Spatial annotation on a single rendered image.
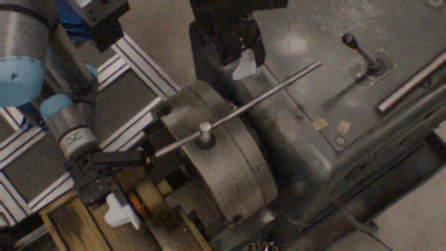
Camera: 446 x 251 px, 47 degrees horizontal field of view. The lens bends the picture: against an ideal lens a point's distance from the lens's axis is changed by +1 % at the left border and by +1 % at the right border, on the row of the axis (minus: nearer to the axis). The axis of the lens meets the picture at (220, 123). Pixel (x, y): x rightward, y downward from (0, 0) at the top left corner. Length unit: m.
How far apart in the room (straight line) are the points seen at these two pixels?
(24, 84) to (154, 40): 1.67
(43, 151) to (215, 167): 1.31
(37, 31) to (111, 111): 1.25
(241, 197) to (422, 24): 0.50
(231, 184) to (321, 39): 0.34
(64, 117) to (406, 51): 0.73
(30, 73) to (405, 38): 0.71
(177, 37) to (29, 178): 0.96
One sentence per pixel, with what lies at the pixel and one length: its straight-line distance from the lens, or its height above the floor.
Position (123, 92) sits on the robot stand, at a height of 0.21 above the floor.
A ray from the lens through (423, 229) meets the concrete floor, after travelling 2.32.
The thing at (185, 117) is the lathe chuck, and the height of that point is 1.23.
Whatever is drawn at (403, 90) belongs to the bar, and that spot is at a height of 1.28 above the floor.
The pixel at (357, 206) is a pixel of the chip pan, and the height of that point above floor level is 0.54.
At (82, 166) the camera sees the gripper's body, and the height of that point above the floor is 1.09.
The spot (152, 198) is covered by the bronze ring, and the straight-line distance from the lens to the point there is 1.08.
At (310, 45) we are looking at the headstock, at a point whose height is 1.25.
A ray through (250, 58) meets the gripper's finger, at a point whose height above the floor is 1.38.
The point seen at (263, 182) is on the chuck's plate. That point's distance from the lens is 1.02.
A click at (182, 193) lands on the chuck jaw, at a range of 1.08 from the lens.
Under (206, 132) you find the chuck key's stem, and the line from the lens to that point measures 0.89.
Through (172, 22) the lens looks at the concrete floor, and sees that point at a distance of 2.58.
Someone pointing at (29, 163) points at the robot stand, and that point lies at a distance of 2.20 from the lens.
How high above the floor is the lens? 2.15
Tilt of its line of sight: 68 degrees down
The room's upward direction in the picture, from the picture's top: 5 degrees counter-clockwise
